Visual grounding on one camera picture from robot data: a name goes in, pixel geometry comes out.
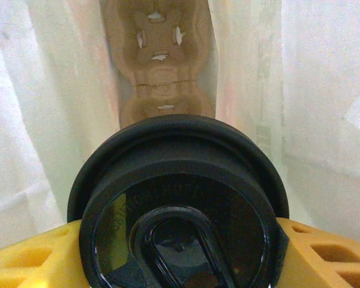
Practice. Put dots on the brown pulp cup carrier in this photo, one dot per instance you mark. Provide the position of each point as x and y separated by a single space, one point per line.
159 69

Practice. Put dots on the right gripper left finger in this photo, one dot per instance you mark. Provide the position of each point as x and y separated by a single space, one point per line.
33 258

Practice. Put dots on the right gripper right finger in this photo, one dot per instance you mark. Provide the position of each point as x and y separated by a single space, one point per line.
327 255

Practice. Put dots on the white paper takeout bag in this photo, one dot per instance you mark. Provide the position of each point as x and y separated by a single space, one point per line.
33 120

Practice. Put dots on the black plastic cup lid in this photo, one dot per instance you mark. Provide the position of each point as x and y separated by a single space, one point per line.
180 180

